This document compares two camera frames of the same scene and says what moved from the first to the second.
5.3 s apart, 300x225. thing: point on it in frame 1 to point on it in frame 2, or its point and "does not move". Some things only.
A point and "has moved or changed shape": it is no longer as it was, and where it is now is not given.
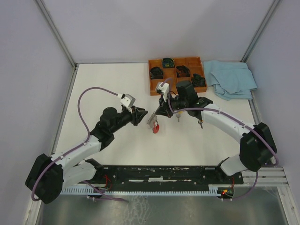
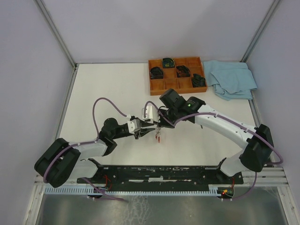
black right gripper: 163,108 to 162,123
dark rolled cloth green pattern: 198,80 does not move
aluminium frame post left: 56,33 does not move
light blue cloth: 231,80 does not move
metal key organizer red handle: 153,123 has moved or changed shape
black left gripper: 138,114 to 143,131
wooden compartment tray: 189,69 does not move
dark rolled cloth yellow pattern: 168,62 does not move
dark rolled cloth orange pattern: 183,71 does not move
